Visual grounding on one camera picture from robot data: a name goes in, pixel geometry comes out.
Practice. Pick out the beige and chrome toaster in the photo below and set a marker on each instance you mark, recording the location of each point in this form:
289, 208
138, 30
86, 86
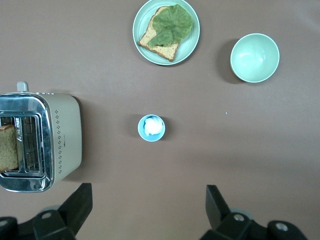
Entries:
67, 130

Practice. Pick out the blue plastic cup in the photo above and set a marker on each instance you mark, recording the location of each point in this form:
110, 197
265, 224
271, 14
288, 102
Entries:
143, 125

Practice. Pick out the light green bowl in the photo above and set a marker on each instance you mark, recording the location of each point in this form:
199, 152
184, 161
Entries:
255, 60

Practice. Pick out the brown bread slice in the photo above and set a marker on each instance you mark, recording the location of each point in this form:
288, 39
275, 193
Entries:
165, 50
8, 147

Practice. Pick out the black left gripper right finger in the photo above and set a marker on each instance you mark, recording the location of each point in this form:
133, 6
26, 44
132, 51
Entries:
220, 212

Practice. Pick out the light green round plate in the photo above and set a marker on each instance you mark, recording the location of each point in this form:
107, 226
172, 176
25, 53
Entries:
186, 50

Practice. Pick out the green lettuce leaf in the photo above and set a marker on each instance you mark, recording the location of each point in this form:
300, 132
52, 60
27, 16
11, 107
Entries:
172, 25

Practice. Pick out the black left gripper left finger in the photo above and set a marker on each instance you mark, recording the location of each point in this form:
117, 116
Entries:
75, 207

